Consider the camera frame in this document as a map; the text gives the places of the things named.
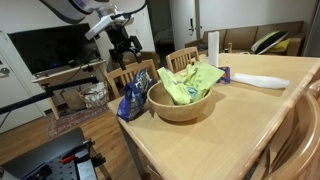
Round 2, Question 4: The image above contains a blue potato chips packet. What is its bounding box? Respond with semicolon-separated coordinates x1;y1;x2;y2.
116;68;158;122

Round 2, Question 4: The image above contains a light wooden television stand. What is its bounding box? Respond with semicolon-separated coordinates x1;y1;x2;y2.
31;59;108;121

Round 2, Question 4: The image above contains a green chips packet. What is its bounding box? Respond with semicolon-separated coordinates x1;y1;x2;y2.
156;60;225;106

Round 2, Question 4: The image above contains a round wooden bowl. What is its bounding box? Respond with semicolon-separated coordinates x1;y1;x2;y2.
147;79;213;123

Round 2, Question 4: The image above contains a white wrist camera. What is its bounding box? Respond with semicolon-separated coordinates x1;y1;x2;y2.
84;14;115;41

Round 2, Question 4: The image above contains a yellow pillow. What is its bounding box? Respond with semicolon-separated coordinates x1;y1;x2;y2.
268;38;292;54

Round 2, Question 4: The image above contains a wooden slat back chair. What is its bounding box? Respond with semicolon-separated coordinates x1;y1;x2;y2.
244;79;320;180
165;46;200;74
105;59;159;100

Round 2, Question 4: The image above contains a wicker basket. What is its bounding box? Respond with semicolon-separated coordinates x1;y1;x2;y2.
78;81;110;110

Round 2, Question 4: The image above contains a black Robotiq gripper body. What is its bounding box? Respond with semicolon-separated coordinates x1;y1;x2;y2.
105;23;135;52

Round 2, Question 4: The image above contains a red handled tool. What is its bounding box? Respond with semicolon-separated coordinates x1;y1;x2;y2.
59;152;78;165

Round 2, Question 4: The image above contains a white door with round knob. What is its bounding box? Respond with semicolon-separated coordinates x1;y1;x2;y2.
0;31;46;134

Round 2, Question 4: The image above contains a brown sofa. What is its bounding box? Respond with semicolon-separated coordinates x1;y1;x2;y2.
184;20;306;57

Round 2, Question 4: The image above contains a black perforated cart top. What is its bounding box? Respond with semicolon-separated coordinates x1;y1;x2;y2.
0;126;113;180

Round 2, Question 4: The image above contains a black camera cable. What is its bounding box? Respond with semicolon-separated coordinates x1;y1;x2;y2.
111;0;148;19

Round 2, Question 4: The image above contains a patterned red rug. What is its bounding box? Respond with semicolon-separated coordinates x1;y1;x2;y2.
47;104;112;138

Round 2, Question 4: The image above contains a white door with lever handle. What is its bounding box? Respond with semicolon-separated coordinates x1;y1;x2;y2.
169;0;201;51

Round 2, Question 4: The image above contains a white paper towel roll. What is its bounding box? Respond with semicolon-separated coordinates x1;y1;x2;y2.
207;30;220;68

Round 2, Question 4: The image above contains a black flat screen television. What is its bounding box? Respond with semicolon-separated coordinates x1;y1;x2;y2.
7;22;102;76

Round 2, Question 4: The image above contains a white folded cloth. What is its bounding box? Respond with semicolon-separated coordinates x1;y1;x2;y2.
231;72;291;90

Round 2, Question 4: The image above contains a black boom bar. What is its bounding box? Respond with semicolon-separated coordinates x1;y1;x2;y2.
0;75;101;116

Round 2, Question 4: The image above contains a striped black green pillow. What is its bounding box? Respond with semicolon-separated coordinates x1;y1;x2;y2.
250;30;289;55

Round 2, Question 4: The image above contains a blue orange tissue pack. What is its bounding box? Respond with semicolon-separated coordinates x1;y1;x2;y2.
214;66;232;85

